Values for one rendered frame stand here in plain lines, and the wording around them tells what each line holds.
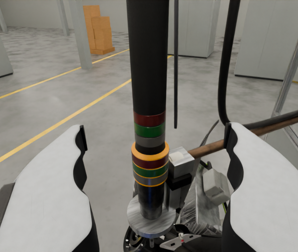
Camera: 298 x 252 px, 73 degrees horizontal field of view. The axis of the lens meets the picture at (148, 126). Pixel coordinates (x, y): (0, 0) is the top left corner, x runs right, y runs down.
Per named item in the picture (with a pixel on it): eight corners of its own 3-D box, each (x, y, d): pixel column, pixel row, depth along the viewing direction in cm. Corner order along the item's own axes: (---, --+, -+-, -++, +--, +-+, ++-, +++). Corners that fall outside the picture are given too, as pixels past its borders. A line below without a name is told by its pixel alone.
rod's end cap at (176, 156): (177, 159, 28) (178, 148, 27) (185, 168, 26) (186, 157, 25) (164, 164, 27) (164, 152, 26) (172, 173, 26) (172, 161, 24)
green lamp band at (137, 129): (156, 118, 24) (156, 108, 23) (171, 132, 21) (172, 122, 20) (129, 125, 22) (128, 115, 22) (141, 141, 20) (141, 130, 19)
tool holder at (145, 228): (171, 185, 34) (174, 138, 29) (196, 219, 29) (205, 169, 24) (120, 205, 31) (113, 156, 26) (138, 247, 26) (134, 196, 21)
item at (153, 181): (158, 156, 28) (158, 149, 27) (175, 178, 24) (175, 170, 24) (127, 166, 26) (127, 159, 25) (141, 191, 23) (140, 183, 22)
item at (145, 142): (156, 127, 24) (156, 118, 24) (171, 142, 22) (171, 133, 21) (130, 134, 23) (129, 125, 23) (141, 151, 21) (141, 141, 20)
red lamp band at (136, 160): (158, 141, 26) (158, 133, 26) (176, 161, 23) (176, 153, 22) (126, 150, 25) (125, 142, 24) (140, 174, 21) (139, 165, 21)
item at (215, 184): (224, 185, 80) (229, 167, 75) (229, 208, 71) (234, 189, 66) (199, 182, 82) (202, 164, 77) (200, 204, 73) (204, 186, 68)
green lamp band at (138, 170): (158, 149, 27) (158, 141, 26) (175, 170, 24) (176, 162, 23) (127, 158, 25) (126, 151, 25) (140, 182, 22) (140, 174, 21)
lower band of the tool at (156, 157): (158, 159, 28) (158, 131, 25) (174, 180, 24) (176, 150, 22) (128, 168, 26) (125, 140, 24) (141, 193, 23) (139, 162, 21)
